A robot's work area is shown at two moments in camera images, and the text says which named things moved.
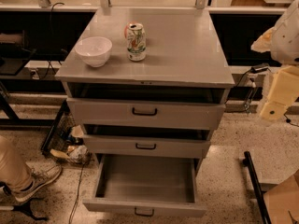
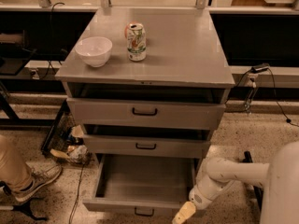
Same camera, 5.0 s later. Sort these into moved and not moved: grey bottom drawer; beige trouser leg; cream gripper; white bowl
Moved: cream gripper
Not moved: beige trouser leg; grey bottom drawer; white bowl
